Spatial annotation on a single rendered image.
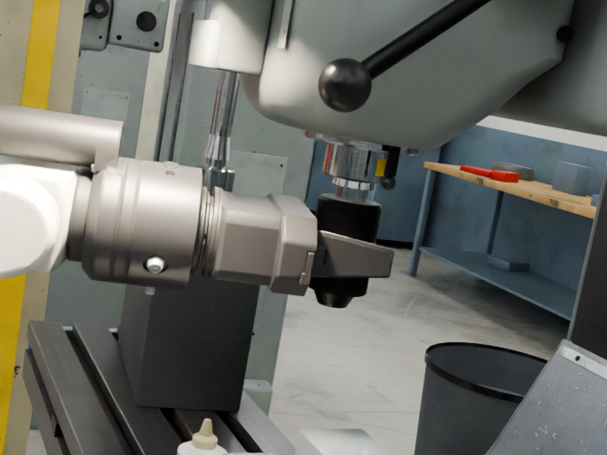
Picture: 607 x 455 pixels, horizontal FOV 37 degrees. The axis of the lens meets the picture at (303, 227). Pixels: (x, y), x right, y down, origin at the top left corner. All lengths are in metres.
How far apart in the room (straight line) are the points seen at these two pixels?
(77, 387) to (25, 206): 0.51
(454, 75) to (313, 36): 0.09
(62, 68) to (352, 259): 1.75
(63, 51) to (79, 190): 1.72
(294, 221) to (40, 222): 0.16
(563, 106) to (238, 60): 0.22
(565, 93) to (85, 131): 0.32
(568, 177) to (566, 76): 5.83
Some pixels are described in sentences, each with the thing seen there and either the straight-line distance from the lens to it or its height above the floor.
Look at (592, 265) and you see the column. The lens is 1.00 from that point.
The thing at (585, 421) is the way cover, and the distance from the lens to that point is 0.96.
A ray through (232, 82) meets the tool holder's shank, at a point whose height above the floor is 1.33.
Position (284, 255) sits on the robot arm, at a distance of 0.60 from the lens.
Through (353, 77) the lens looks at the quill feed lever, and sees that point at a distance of 0.50.
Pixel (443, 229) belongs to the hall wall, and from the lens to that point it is 8.20.
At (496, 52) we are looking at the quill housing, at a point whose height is 1.38.
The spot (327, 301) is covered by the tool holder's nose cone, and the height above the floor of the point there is 1.19.
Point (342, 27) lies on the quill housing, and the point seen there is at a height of 1.38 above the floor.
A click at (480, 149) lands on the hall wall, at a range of 7.88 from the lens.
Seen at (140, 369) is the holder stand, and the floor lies 1.00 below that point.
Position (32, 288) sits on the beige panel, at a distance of 2.42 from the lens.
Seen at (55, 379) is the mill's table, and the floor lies 0.96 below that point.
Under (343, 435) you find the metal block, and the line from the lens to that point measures 0.67.
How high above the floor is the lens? 1.34
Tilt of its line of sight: 9 degrees down
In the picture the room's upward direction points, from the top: 10 degrees clockwise
